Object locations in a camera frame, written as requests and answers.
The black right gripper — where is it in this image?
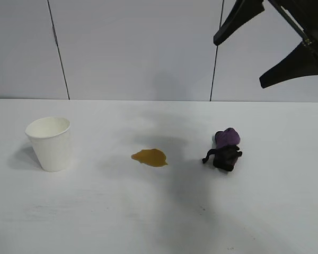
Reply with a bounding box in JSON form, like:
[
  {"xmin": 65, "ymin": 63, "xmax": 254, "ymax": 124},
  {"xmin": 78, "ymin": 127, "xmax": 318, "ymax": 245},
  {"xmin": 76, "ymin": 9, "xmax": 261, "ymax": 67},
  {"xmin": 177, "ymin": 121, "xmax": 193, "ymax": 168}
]
[{"xmin": 213, "ymin": 0, "xmax": 318, "ymax": 89}]

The white paper cup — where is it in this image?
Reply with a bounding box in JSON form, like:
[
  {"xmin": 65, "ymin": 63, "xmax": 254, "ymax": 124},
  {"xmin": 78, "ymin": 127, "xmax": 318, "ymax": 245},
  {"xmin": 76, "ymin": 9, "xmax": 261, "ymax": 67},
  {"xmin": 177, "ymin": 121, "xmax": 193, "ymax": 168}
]
[{"xmin": 24, "ymin": 116, "xmax": 74, "ymax": 173}]

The brown liquid spill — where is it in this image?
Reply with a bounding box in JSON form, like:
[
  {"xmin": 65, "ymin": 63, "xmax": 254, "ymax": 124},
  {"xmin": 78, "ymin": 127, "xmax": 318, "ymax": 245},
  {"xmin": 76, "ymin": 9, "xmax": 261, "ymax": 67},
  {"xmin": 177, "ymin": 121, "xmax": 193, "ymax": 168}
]
[{"xmin": 130, "ymin": 148, "xmax": 170, "ymax": 168}]

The purple and black cloth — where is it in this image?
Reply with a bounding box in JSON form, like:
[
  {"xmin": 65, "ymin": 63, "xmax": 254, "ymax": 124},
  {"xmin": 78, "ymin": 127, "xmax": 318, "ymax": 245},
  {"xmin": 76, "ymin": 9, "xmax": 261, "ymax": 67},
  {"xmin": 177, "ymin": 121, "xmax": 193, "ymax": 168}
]
[{"xmin": 201, "ymin": 127, "xmax": 243, "ymax": 173}]

